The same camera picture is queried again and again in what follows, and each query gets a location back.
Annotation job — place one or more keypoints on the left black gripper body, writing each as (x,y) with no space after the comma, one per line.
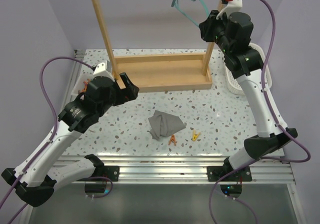
(118,96)

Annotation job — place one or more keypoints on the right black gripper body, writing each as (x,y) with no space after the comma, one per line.
(216,27)

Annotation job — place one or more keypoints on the teal clothes hanger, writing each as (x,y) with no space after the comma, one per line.
(194,11)

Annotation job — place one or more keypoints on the grey underwear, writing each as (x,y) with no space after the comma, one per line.
(164,124)

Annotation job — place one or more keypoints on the orange clothespin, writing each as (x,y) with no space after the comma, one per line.
(172,140)

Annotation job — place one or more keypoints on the yellow clothespin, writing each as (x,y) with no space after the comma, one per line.
(195,135)

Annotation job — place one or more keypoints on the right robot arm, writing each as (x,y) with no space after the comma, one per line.
(232,34)

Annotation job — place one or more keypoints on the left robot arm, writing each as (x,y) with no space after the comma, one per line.
(34,180)

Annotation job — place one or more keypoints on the pile of clothespins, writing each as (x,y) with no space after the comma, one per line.
(83,86)

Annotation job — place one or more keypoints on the white clothespin box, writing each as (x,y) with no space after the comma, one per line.
(78,82)

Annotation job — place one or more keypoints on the wooden hanging rack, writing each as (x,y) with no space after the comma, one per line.
(159,72)

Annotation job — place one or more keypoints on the white plastic basket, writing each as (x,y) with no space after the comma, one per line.
(249,83)

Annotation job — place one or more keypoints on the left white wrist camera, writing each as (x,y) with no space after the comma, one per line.
(103,69)

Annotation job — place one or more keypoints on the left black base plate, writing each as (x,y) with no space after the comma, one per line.
(109,171)

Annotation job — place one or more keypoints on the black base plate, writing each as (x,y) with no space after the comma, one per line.
(214,173)
(109,171)

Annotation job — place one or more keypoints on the aluminium mounting rail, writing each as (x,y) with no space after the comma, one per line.
(189,169)

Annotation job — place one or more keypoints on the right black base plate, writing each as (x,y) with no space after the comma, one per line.
(214,173)

